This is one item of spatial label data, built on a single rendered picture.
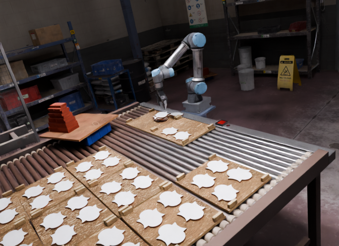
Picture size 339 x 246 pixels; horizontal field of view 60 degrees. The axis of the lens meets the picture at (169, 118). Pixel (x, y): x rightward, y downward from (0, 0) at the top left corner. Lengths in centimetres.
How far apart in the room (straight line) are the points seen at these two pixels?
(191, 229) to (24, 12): 608
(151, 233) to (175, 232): 12
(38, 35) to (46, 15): 91
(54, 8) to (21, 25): 80
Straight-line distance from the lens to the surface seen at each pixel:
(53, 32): 639
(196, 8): 804
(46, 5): 713
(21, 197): 218
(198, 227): 145
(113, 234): 153
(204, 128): 233
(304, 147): 202
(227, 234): 138
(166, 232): 144
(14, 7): 689
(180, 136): 226
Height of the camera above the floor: 191
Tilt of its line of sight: 22 degrees down
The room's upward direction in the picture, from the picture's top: 12 degrees counter-clockwise
